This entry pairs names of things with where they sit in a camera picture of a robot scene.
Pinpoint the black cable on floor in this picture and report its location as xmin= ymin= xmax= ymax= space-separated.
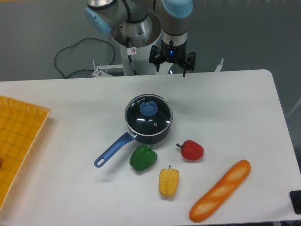
xmin=54 ymin=37 xmax=116 ymax=79

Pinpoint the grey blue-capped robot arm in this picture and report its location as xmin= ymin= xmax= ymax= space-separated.
xmin=85 ymin=0 xmax=196 ymax=76

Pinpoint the green bell pepper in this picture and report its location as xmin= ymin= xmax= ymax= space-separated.
xmin=129 ymin=145 xmax=158 ymax=172

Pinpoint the yellow bell pepper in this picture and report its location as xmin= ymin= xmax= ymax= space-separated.
xmin=158 ymin=165 xmax=179 ymax=198

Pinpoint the orange baguette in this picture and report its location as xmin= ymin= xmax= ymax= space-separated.
xmin=189 ymin=160 xmax=251 ymax=223

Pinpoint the black device at table edge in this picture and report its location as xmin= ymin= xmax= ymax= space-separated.
xmin=289 ymin=190 xmax=301 ymax=215

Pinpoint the dark blue saucepan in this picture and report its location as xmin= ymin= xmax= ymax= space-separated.
xmin=94 ymin=126 xmax=171 ymax=168

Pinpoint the red bell pepper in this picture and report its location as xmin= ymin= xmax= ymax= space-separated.
xmin=176 ymin=140 xmax=204 ymax=161

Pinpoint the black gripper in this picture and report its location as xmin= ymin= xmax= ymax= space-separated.
xmin=149 ymin=40 xmax=196 ymax=77

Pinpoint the yellow woven basket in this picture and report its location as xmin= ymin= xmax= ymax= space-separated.
xmin=0 ymin=96 xmax=50 ymax=208

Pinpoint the glass lid with blue knob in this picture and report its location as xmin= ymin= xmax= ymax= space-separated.
xmin=125 ymin=94 xmax=173 ymax=136

